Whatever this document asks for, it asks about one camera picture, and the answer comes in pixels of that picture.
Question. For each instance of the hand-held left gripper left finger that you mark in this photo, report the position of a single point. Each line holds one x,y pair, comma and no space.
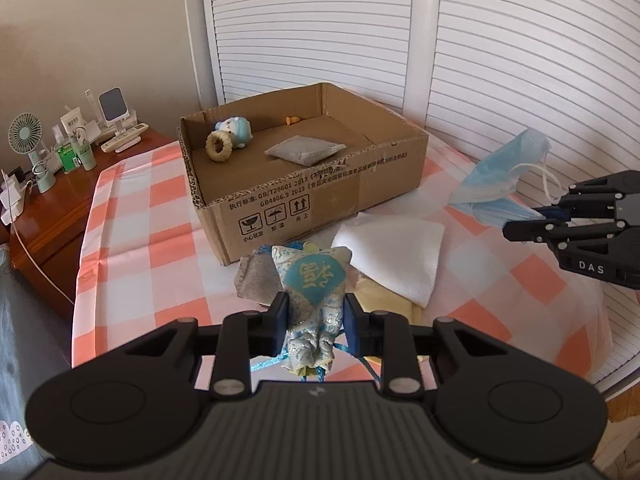
280,321

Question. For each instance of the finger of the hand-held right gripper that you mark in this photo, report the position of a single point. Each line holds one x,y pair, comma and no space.
535,231
600,195

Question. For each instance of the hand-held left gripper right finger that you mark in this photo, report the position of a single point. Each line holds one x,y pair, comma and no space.
352,323

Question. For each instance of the blue tasselled sachet pouch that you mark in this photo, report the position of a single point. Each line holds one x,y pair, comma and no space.
310,275

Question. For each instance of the blue face mask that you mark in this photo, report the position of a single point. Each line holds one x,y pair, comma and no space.
500,180

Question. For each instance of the cardboard box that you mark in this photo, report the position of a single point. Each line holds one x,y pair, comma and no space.
320,195

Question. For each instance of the grey fabric pouch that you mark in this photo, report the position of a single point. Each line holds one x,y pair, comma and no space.
305,150
255,280

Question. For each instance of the cream scrunchie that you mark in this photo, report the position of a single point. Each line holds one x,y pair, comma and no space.
209,146

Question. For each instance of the blue and white plush toy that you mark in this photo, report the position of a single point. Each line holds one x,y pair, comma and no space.
237,127

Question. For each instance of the yellow cloth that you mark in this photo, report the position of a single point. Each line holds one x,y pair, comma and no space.
385,304

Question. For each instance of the white folded cloth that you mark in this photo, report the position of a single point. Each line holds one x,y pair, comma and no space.
395,250

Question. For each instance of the white louvered closet door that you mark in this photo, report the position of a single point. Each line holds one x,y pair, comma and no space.
310,25
530,60

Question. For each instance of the pink checkered tablecloth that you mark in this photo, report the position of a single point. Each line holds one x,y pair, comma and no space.
150,240

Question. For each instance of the white remote control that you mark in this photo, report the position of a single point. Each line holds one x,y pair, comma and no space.
125,137

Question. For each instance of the wooden nightstand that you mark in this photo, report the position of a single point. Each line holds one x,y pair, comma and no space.
60,215

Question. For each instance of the grey cloud print bedsheet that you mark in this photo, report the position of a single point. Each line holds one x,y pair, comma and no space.
30,340

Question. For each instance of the green capped bottle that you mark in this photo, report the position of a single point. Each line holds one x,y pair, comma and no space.
86,152

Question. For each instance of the green sanitiser bottle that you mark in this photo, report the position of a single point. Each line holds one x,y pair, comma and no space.
66,157

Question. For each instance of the white phone stand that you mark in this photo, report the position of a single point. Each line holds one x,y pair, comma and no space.
112,105

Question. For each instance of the white cream tube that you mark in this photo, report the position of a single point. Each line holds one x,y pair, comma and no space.
71,122

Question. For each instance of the small clear spray bottle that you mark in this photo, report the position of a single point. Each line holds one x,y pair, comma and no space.
56,136

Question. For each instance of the white power strip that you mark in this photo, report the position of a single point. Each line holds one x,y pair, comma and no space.
12,207

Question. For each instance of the white charger plug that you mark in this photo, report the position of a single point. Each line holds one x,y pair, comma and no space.
9,187

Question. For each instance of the green desk fan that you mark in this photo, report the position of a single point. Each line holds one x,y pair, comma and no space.
25,132

